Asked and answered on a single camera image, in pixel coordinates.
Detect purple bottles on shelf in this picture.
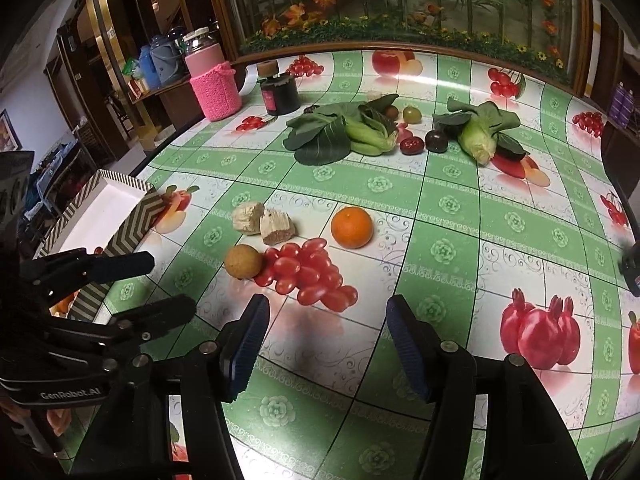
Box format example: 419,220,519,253
608,82,634,128

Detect small orange on table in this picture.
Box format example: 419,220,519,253
330,207,374,249

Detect left bok choy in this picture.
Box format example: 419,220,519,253
283,93,398,166

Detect blue water jug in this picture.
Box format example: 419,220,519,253
139,46,160,90

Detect left hand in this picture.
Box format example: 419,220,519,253
0,391,72,437

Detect dark plum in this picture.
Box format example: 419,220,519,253
424,130,449,154

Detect dark red date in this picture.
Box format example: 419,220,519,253
399,136,425,156

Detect wooden cabinet counter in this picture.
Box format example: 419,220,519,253
131,54,252,134

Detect bok choy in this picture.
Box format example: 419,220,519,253
433,98,528,166
283,93,398,166

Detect black pink-label jar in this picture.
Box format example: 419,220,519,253
260,73,300,116

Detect green grape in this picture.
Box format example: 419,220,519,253
402,106,422,125

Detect framed wall painting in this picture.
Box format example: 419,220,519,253
0,110,22,153

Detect right bok choy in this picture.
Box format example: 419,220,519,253
433,98,528,166

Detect red grape tomato bunch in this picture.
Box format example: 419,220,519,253
253,237,359,313

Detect pink knit-sleeved jar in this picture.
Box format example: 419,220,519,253
183,27,242,122

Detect beige tofu block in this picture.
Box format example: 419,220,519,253
231,202,265,235
260,209,296,246

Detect white striped-rim box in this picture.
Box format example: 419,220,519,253
34,169,170,323

